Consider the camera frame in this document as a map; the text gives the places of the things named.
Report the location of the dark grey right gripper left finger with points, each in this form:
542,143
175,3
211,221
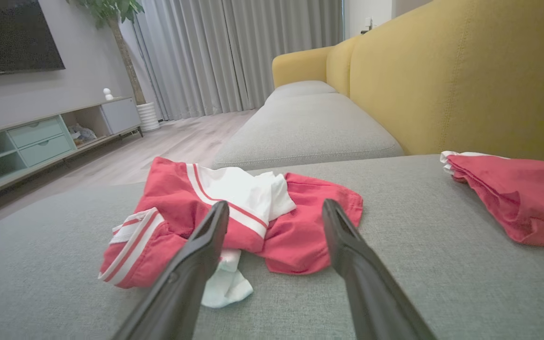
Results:
182,283

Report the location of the small grey sofa seat cushion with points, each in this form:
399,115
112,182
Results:
300,88

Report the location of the red shorts with white panels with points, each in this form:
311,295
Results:
527,198

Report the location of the pale green tv cabinet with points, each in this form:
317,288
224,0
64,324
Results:
40,137

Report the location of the black flat screen television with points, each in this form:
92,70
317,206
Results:
12,33

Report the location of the colourful clutter in cabinet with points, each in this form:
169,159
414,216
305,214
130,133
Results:
81,134

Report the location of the small white figurine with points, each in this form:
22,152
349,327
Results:
107,94

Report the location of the large grey sofa seat cushion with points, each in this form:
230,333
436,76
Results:
442,283

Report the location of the yellow sofa backrest frame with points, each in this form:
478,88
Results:
442,71

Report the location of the green indoor tree plant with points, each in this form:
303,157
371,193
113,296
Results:
128,61

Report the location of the white ribbed plant pot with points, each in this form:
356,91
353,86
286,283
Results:
148,117

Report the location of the red shirt with white sleeves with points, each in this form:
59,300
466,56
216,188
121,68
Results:
173,198

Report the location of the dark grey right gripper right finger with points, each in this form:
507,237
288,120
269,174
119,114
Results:
371,293

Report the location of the grey pleated curtain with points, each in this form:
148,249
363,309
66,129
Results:
234,52

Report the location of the medium grey sofa seat cushion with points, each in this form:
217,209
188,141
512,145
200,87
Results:
310,127

